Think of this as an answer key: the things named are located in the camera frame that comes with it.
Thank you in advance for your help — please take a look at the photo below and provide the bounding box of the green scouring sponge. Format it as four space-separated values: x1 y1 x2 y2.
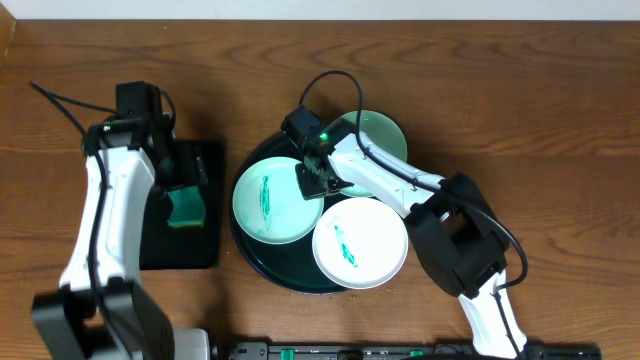
168 186 206 228

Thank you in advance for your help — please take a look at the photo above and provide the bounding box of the black rectangular mat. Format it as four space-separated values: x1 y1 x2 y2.
139 140 226 270

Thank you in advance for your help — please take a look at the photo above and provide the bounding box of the dark round tray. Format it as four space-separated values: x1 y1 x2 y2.
231 132 357 294

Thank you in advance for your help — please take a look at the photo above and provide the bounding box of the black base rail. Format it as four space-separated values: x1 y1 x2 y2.
227 342 603 360

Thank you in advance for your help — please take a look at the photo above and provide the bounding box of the pale green plate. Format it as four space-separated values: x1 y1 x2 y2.
336 110 408 197

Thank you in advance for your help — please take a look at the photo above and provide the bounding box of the light green plate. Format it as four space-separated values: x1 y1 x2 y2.
231 157 324 245

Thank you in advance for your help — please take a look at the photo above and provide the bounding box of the white plate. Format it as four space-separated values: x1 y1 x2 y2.
312 198 409 290

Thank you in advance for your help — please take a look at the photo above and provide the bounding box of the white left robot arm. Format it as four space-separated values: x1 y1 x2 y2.
31 81 212 359

